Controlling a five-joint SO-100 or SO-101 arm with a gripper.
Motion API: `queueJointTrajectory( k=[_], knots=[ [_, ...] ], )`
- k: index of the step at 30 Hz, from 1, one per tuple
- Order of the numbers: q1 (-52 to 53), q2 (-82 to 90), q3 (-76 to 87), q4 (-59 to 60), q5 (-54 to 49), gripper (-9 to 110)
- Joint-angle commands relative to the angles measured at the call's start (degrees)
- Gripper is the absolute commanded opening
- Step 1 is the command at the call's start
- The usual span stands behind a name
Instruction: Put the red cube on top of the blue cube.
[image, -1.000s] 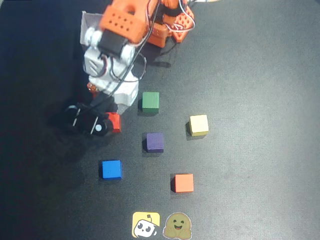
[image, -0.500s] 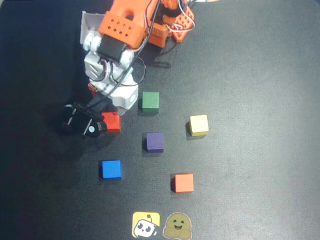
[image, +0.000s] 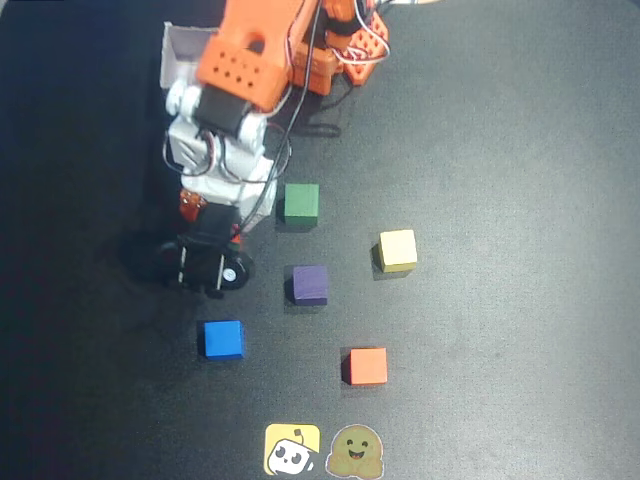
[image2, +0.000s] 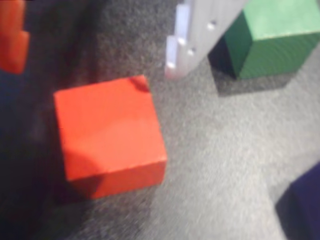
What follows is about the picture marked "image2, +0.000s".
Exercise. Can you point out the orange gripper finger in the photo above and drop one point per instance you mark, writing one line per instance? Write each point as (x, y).
(12, 37)

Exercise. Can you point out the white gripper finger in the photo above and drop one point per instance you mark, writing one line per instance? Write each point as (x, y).
(200, 32)

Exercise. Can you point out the red wooden cube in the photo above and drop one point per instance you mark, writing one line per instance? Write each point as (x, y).
(110, 135)

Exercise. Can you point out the green wooden cube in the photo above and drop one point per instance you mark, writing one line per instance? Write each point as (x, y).
(277, 40)

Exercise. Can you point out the purple wooden cube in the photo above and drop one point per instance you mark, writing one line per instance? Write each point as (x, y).
(302, 205)

